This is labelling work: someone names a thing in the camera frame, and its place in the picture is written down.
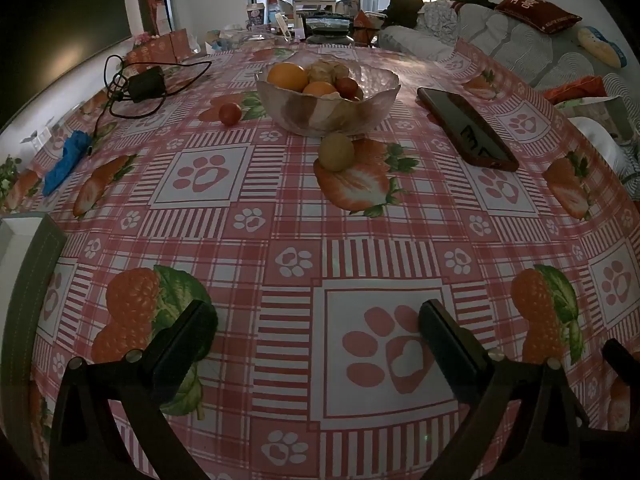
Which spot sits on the blue cloth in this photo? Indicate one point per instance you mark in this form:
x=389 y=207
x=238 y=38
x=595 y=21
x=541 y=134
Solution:
x=67 y=157

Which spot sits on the black clothing pile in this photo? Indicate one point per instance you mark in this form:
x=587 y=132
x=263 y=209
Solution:
x=405 y=7

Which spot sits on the smartphone with red case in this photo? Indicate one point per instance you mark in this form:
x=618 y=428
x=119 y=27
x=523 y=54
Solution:
x=465 y=127

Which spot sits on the dried physalis husk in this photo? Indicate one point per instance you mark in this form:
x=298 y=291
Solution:
x=340 y=69
x=325 y=110
x=320 y=71

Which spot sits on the pink flower bunch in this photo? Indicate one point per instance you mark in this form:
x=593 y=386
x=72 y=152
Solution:
x=142 y=37

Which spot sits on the clear glass plate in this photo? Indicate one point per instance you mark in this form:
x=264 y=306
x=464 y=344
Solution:
x=250 y=37

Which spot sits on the tan round fruit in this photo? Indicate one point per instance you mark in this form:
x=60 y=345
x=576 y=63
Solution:
x=336 y=151

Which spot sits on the pink checked paw-print tablecloth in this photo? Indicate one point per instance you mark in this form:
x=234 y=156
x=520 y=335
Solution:
x=300 y=210

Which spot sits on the red gift box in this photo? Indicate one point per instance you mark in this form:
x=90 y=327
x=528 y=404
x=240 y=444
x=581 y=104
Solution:
x=142 y=52
x=172 y=42

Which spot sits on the dark round container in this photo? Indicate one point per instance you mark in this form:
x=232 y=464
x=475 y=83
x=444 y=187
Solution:
x=327 y=30

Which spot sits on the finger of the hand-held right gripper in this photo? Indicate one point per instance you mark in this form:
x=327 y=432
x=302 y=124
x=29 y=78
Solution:
x=620 y=357

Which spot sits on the orange snack bag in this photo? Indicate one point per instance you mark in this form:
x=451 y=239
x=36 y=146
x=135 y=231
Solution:
x=367 y=20

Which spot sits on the yellow plush toy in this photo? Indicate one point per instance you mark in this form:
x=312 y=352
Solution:
x=600 y=45

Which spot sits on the black television screen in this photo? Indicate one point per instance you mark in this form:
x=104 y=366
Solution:
x=50 y=10

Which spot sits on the white storage box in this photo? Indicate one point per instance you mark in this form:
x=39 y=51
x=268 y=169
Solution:
x=30 y=300

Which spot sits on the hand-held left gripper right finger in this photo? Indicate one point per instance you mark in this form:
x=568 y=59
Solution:
x=445 y=355

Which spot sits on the grey pillow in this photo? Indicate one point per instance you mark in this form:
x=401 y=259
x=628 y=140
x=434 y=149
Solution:
x=415 y=42

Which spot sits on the large orange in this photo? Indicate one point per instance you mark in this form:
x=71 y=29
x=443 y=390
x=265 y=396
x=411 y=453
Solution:
x=287 y=76

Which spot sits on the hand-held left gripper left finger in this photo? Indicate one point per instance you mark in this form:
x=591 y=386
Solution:
x=190 y=340

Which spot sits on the small orange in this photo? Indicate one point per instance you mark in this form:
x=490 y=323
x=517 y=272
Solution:
x=319 y=88

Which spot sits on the small white table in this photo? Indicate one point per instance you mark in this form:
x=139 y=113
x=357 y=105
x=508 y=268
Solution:
x=312 y=2

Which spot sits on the grey sofa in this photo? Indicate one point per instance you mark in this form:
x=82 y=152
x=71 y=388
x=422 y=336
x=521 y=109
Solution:
x=525 y=45

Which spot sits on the patterned clothing pile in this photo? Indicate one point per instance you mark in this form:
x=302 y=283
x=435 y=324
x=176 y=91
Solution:
x=442 y=17

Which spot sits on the red cushion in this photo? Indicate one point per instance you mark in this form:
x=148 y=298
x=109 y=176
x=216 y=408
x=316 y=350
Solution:
x=537 y=12

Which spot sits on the orange cloth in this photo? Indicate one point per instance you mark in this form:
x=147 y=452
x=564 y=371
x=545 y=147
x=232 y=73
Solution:
x=575 y=90

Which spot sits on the clear glass bowl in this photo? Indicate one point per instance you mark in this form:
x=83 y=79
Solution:
x=310 y=115

